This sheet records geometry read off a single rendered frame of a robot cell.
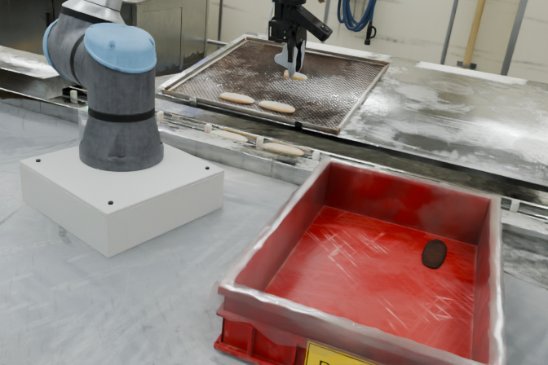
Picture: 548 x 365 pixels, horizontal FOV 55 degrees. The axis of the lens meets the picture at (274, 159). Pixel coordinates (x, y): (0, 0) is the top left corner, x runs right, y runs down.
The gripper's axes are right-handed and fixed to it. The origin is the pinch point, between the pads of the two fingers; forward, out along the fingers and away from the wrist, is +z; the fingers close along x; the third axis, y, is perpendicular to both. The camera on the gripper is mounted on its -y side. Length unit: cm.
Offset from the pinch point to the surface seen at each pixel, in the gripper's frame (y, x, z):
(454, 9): 1, -335, 64
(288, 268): -29, 69, 3
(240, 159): -4.1, 39.1, 6.1
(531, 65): -66, -303, 89
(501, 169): -56, 16, 6
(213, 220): -11, 62, 5
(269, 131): 1.7, 12.6, 13.3
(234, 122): 12.6, 12.6, 13.3
